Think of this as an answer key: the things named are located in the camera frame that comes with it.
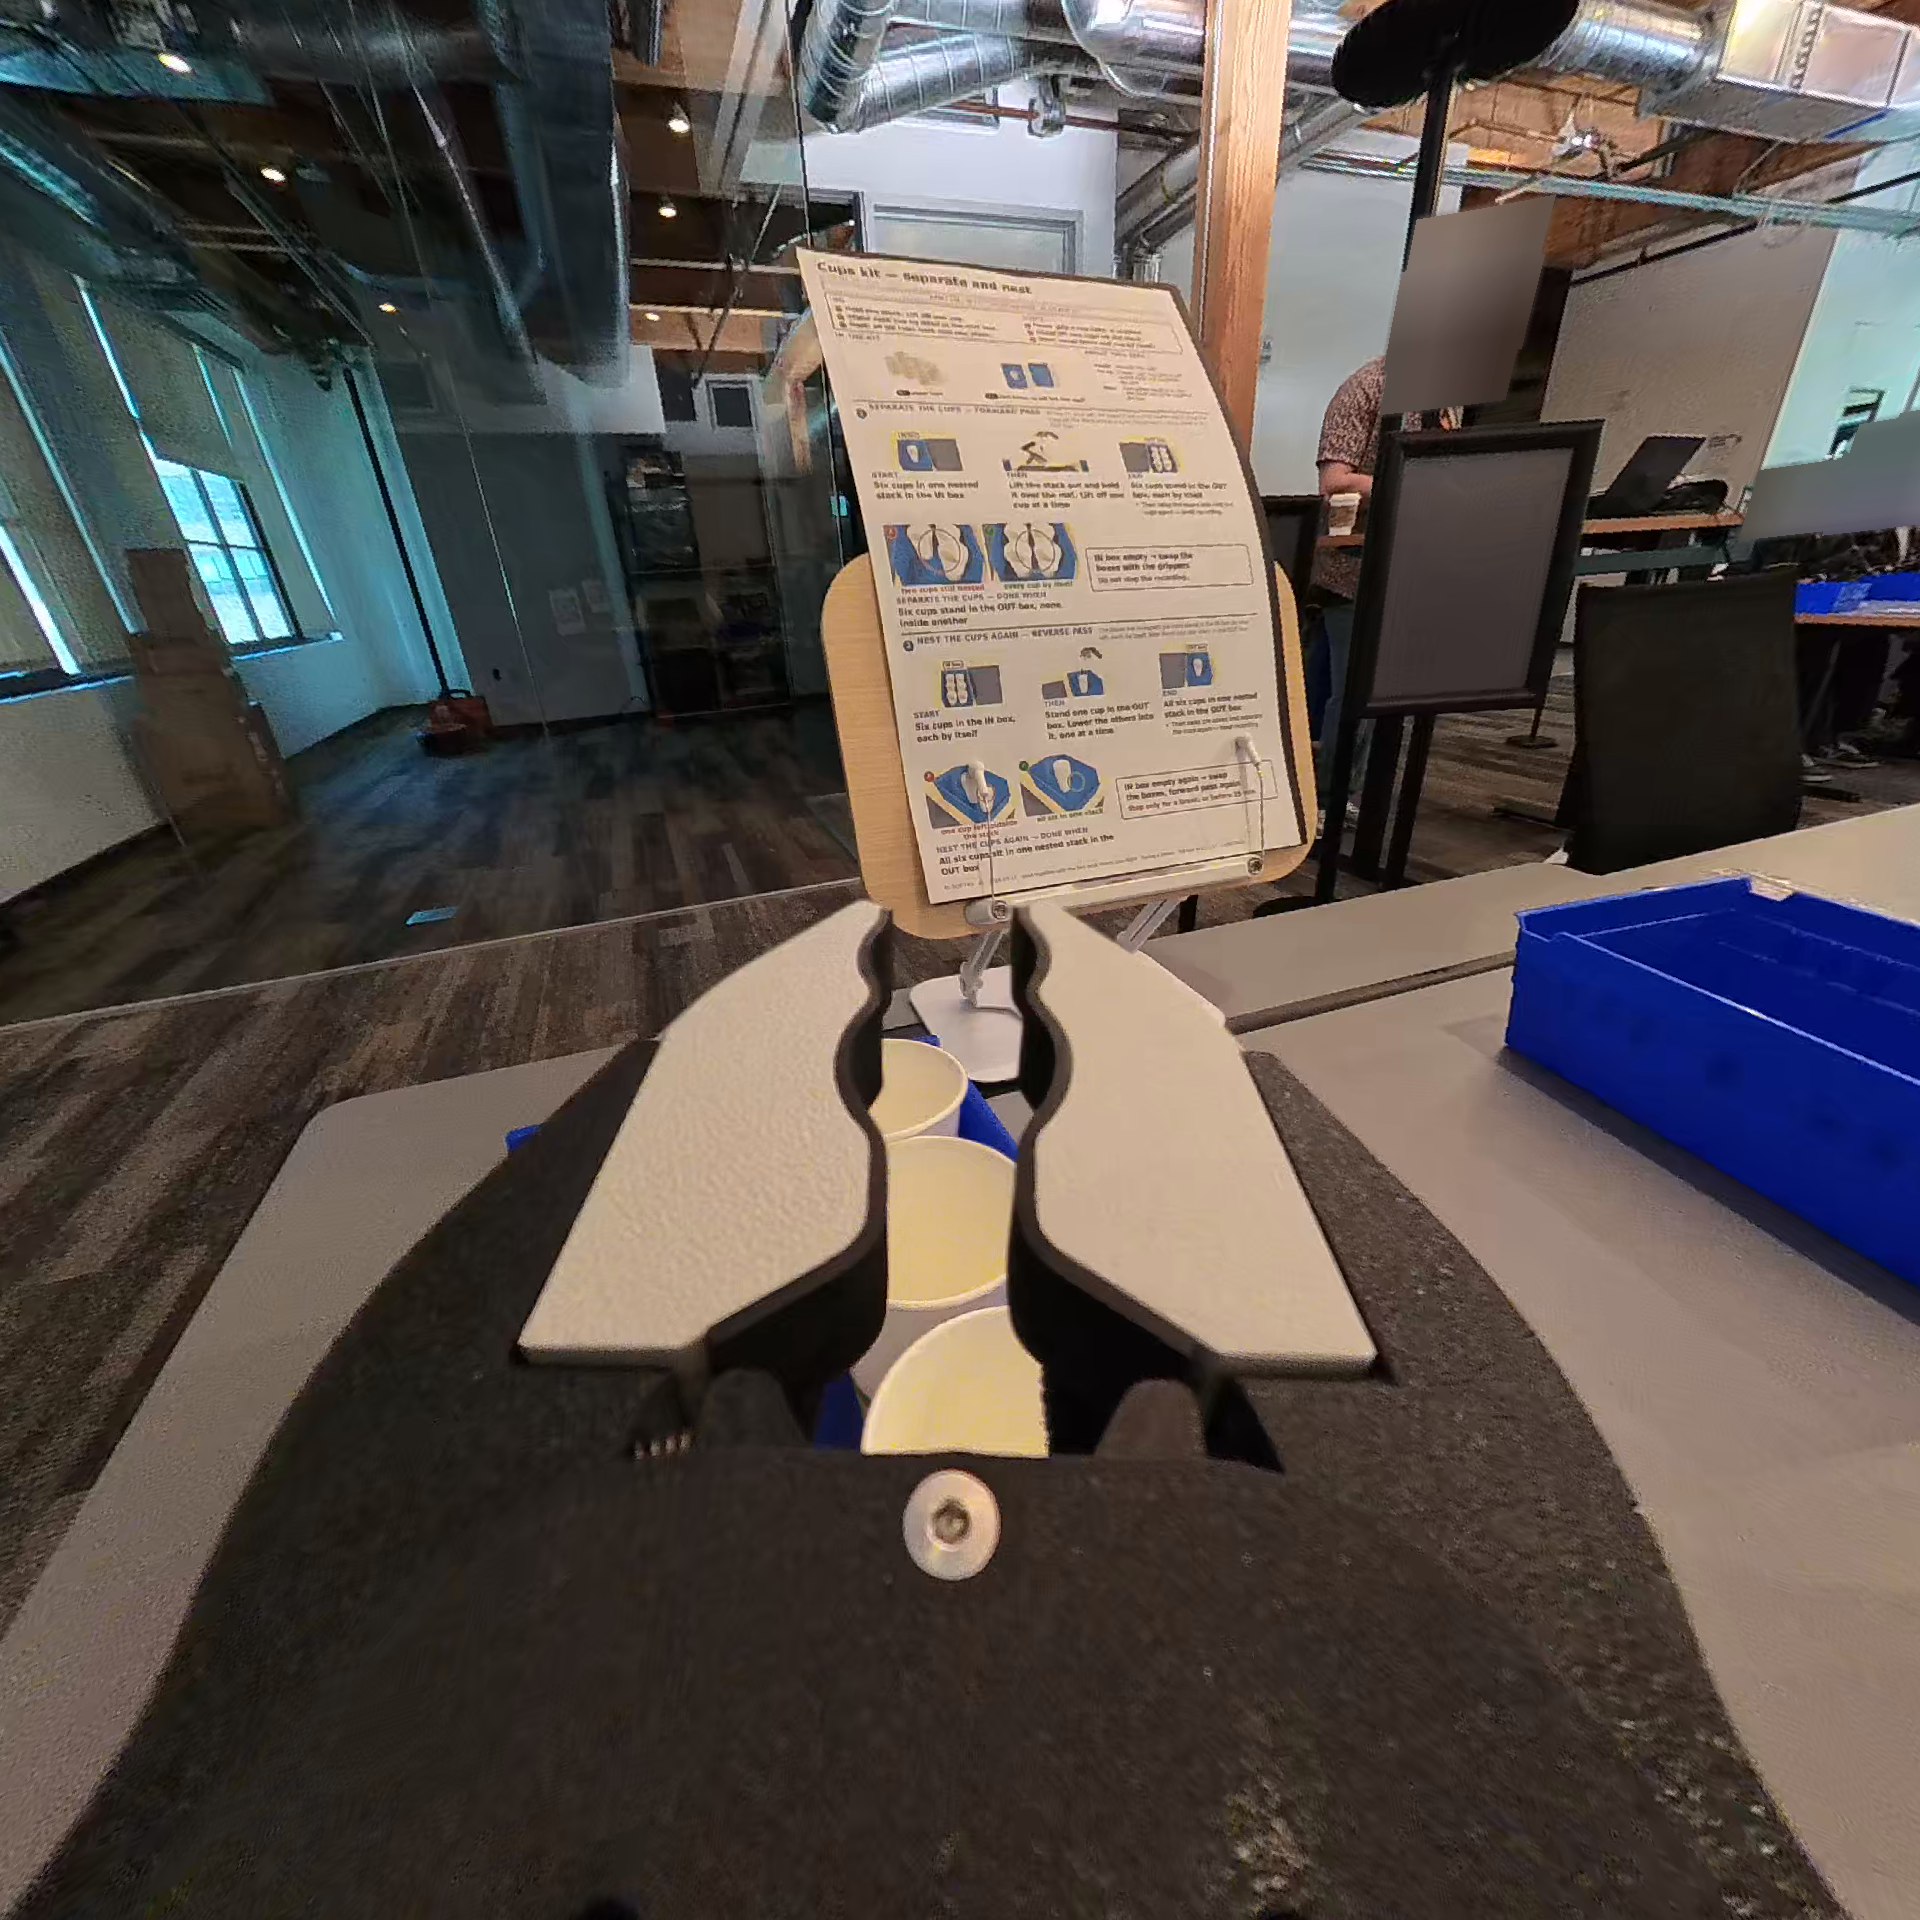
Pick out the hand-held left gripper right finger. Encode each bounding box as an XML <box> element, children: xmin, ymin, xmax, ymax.
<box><xmin>1009</xmin><ymin>900</ymin><xmax>1383</xmax><ymax>1418</ymax></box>

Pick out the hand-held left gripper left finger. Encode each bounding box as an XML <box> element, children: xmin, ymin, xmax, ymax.
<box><xmin>517</xmin><ymin>900</ymin><xmax>897</xmax><ymax>1412</ymax></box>

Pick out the white paper cup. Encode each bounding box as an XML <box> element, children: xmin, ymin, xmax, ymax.
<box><xmin>863</xmin><ymin>1306</ymin><xmax>1052</xmax><ymax>1457</ymax></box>
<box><xmin>870</xmin><ymin>1036</ymin><xmax>972</xmax><ymax>1145</ymax></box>
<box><xmin>881</xmin><ymin>1133</ymin><xmax>1022</xmax><ymax>1327</ymax></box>

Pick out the printed instruction sign board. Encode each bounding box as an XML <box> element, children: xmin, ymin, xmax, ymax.
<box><xmin>796</xmin><ymin>245</ymin><xmax>1315</xmax><ymax>907</ymax></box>

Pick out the black display board stand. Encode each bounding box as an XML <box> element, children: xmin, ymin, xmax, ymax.
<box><xmin>1320</xmin><ymin>420</ymin><xmax>1609</xmax><ymax>895</ymax></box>

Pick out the black office chair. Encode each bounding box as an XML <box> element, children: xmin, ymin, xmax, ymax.
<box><xmin>1566</xmin><ymin>569</ymin><xmax>1809</xmax><ymax>876</ymax></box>

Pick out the stack of cardboard boxes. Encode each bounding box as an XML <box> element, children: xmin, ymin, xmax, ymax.
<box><xmin>115</xmin><ymin>546</ymin><xmax>296</xmax><ymax>840</ymax></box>

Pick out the small window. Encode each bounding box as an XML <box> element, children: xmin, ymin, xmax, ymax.
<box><xmin>150</xmin><ymin>449</ymin><xmax>302</xmax><ymax>649</ymax></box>

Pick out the brown wooden table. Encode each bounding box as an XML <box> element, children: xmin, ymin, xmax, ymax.
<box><xmin>1582</xmin><ymin>504</ymin><xmax>1749</xmax><ymax>551</ymax></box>

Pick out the open black laptop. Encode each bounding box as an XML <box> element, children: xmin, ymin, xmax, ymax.
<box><xmin>1607</xmin><ymin>436</ymin><xmax>1713</xmax><ymax>516</ymax></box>

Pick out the white board panel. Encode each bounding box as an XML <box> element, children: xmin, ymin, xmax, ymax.
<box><xmin>1547</xmin><ymin>226</ymin><xmax>1842</xmax><ymax>499</ymax></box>

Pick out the black round disc on pole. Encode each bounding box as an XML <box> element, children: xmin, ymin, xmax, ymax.
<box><xmin>1331</xmin><ymin>0</ymin><xmax>1587</xmax><ymax>265</ymax></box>

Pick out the wooden post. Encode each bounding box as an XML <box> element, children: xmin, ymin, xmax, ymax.
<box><xmin>1192</xmin><ymin>0</ymin><xmax>1299</xmax><ymax>451</ymax></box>

